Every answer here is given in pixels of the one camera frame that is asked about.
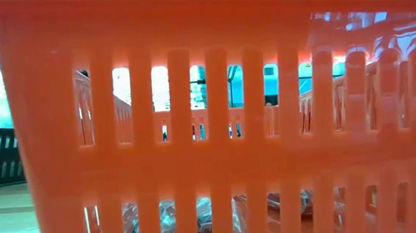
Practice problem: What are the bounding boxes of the nail clipper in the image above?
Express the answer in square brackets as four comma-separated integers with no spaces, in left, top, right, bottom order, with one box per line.
[85,194,248,233]

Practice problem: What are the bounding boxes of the red slotted plastic basket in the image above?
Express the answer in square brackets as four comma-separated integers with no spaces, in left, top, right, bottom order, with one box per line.
[0,0,416,233]

